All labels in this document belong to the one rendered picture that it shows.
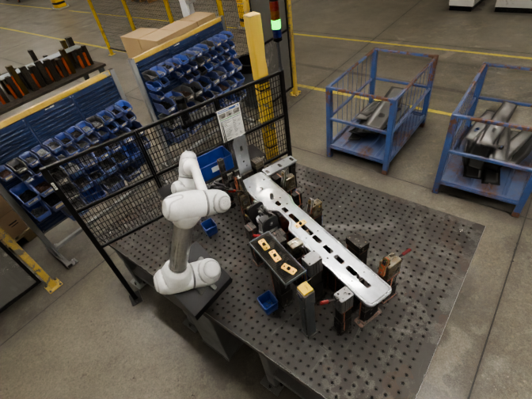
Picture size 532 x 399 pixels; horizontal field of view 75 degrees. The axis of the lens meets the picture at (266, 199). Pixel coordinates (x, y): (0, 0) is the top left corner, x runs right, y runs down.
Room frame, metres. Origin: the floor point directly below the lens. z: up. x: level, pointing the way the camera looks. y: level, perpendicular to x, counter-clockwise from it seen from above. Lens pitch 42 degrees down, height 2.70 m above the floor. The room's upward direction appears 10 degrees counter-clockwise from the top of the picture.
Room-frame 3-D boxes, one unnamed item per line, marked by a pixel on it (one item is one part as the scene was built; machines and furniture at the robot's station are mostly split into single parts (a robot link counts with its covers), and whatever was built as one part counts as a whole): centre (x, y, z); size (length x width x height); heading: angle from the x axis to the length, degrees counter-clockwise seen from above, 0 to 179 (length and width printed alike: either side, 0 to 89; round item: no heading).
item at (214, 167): (2.29, 0.37, 1.10); 0.30 x 0.17 x 0.13; 117
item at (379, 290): (1.55, -0.21, 1.00); 1.38 x 0.22 x 0.02; 26
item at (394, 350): (1.82, -0.02, 0.68); 2.56 x 1.61 x 0.04; 46
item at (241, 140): (2.23, 0.12, 1.17); 0.12 x 0.01 x 0.34; 116
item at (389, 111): (3.70, -1.57, 0.47); 1.20 x 0.80 x 0.95; 135
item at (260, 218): (1.57, 0.03, 0.94); 0.18 x 0.13 x 0.49; 26
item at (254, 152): (2.28, 0.38, 1.02); 0.90 x 0.22 x 0.03; 116
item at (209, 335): (1.41, 0.51, 0.33); 0.31 x 0.31 x 0.66; 46
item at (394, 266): (1.12, -0.62, 0.88); 0.15 x 0.11 x 0.36; 116
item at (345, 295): (0.96, -0.31, 0.88); 0.11 x 0.10 x 0.36; 116
